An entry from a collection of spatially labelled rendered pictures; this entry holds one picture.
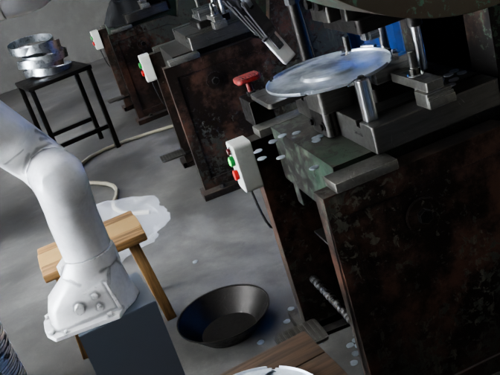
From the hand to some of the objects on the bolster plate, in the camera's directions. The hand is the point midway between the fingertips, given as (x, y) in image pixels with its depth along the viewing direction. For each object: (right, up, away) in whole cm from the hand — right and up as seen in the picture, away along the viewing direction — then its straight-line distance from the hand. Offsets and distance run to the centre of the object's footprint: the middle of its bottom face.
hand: (278, 47), depth 141 cm
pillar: (+28, +3, +29) cm, 40 cm away
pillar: (+33, -2, +14) cm, 36 cm away
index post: (+19, -14, +3) cm, 24 cm away
